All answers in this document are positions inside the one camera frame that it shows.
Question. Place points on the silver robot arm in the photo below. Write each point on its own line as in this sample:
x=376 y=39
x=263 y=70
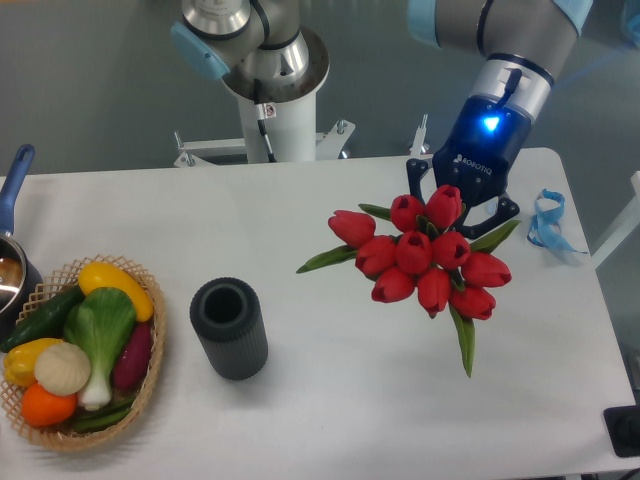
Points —
x=274 y=66

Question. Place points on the green bok choy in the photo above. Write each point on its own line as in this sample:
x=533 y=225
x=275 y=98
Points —
x=100 y=326

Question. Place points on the purple sweet potato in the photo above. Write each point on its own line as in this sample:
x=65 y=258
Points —
x=132 y=364

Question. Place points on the blue handled saucepan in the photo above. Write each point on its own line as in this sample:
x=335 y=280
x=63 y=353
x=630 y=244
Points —
x=19 y=276

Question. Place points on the dark grey ribbed vase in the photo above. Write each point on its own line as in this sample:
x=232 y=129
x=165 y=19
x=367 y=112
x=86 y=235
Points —
x=227 y=318

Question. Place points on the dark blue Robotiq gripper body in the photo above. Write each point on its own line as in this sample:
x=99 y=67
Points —
x=480 y=150

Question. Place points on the white garlic bulb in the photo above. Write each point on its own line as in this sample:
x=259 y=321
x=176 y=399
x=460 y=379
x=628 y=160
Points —
x=62 y=369

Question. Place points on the black device at edge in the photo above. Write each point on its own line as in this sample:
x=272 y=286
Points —
x=623 y=428

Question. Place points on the yellow bell pepper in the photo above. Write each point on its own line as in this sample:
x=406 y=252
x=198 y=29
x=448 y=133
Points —
x=19 y=363

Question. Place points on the orange fruit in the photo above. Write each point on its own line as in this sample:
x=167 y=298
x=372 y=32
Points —
x=40 y=408

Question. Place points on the blue ribbon strip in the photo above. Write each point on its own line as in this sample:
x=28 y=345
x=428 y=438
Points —
x=544 y=228

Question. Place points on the dark green cucumber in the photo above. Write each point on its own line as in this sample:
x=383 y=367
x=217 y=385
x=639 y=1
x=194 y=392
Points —
x=46 y=321

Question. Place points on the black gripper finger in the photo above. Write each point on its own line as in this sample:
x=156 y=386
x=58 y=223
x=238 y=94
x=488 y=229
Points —
x=501 y=210
x=416 y=170

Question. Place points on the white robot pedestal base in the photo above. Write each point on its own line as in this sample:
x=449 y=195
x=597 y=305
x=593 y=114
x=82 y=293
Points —
x=272 y=132

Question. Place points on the red tulip bouquet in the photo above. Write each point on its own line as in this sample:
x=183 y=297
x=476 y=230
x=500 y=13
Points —
x=413 y=248

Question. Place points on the green bean pods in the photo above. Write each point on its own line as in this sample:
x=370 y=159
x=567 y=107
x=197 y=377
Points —
x=103 y=418

